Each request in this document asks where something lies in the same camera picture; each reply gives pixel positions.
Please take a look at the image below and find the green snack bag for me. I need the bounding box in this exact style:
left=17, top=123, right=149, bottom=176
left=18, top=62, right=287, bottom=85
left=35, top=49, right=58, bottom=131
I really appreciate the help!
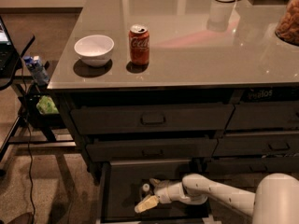
left=36, top=96, right=59, bottom=115

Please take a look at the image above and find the open bottom left drawer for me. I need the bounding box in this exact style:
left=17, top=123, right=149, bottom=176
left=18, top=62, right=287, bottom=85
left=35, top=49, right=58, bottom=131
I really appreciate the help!
left=95, top=160, right=212, bottom=224

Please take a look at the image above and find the middle right drawer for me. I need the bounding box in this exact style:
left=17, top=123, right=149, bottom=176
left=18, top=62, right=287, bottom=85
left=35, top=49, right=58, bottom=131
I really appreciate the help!
left=213, top=132, right=299, bottom=157

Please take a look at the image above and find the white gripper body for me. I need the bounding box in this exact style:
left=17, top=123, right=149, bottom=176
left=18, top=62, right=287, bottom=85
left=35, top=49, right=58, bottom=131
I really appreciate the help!
left=154, top=180, right=186, bottom=203

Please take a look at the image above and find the brown shoe tip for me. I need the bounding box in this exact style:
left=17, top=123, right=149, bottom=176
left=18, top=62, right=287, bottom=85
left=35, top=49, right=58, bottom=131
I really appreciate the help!
left=8, top=213, right=34, bottom=224

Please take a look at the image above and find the black laptop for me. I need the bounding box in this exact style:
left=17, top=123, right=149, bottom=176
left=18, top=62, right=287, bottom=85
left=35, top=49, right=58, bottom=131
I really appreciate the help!
left=0, top=17, right=19, bottom=78

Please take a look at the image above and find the black side desk frame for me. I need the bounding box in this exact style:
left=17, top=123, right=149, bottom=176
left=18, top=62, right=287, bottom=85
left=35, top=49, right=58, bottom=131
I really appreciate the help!
left=0, top=34, right=72, bottom=161

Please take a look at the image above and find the black power cable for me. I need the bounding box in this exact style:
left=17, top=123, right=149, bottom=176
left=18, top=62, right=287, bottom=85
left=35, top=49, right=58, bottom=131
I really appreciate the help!
left=19, top=56, right=37, bottom=224

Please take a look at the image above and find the top left drawer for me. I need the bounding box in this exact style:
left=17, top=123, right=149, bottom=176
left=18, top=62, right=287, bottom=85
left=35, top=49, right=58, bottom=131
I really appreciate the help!
left=70, top=104, right=234, bottom=134

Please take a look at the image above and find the top right drawer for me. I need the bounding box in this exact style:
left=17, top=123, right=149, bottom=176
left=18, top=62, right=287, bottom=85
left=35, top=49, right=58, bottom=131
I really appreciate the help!
left=227, top=101, right=299, bottom=130

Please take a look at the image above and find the middle left drawer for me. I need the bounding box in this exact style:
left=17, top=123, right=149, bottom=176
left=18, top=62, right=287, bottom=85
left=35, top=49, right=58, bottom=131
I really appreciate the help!
left=86, top=137, right=217, bottom=161

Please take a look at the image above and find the clear plastic water bottle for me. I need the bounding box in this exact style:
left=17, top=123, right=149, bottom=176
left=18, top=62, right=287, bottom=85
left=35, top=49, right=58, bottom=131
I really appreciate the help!
left=140, top=183, right=150, bottom=200

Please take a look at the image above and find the orange soda can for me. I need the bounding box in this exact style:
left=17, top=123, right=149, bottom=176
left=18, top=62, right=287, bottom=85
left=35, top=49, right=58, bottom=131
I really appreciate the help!
left=129, top=24, right=150, bottom=65

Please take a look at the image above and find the white ceramic bowl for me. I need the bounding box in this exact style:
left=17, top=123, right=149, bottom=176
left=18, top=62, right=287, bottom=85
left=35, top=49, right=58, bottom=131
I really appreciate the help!
left=74, top=35, right=114, bottom=67

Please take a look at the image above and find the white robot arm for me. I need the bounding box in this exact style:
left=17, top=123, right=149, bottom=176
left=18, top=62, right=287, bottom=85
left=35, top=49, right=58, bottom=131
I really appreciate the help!
left=135, top=173, right=299, bottom=224

